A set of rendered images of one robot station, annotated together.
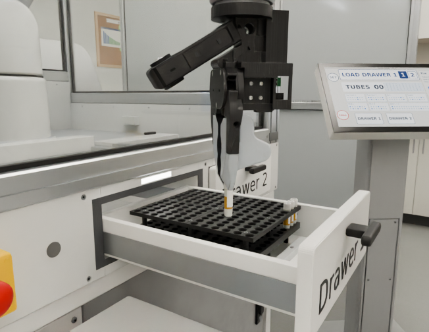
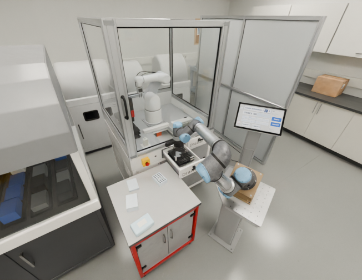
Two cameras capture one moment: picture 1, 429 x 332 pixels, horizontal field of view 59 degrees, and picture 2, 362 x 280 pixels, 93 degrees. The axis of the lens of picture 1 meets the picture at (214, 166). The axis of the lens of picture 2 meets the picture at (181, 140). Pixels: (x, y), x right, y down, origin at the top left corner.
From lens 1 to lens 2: 1.21 m
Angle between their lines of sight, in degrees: 33
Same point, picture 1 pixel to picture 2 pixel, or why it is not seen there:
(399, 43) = (290, 85)
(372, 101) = (250, 119)
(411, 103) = (262, 121)
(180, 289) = not seen: hidden behind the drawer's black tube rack
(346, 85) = (244, 111)
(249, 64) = (176, 147)
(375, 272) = (244, 160)
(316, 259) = (181, 171)
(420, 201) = (308, 132)
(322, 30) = (266, 70)
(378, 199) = (248, 143)
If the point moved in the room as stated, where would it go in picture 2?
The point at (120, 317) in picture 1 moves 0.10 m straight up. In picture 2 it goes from (164, 165) to (163, 158)
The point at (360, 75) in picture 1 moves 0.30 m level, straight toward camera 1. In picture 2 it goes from (251, 108) to (238, 116)
